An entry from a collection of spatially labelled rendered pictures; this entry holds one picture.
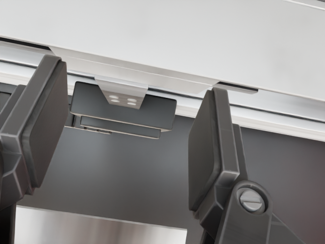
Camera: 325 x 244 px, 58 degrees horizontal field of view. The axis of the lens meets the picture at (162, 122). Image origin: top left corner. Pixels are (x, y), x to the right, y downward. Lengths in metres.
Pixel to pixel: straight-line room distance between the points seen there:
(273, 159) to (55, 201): 0.50
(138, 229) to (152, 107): 0.20
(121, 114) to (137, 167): 0.33
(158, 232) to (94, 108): 0.21
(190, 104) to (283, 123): 0.14
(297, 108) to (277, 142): 0.29
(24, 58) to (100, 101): 0.13
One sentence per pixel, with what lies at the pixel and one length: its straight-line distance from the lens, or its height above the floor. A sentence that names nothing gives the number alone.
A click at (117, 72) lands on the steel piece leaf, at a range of 0.17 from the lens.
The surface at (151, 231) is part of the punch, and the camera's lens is 0.16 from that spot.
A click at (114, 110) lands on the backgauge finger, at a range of 0.34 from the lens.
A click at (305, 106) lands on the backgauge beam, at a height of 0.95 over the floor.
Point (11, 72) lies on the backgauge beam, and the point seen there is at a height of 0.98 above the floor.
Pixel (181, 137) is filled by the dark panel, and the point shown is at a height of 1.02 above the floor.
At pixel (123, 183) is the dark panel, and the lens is 0.66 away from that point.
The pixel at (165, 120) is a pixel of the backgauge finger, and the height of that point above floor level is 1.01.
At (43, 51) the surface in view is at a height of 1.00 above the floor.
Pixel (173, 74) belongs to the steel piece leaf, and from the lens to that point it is 0.15.
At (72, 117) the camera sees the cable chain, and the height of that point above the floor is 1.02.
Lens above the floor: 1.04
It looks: 4 degrees down
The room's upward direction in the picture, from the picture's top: 170 degrees counter-clockwise
